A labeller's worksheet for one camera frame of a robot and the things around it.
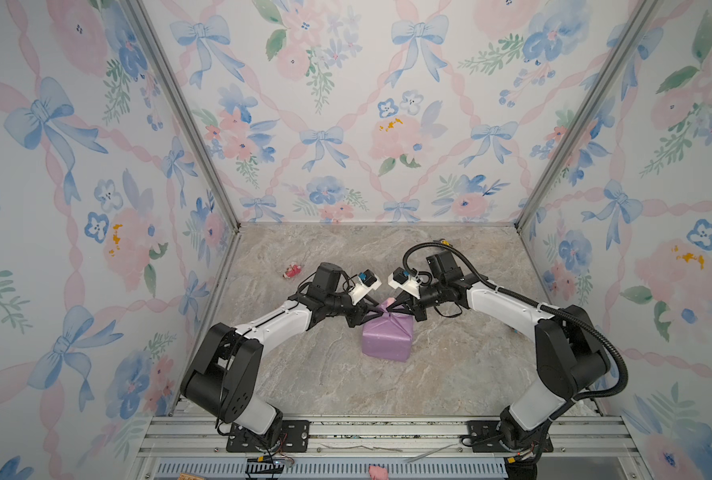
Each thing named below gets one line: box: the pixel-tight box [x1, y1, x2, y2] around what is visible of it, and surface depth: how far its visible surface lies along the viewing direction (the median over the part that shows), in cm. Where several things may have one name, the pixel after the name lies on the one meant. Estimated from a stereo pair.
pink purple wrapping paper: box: [362, 297, 414, 363], surface depth 81 cm
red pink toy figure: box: [282, 263, 302, 278], surface depth 105 cm
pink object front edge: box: [368, 465, 389, 480], surface depth 69 cm
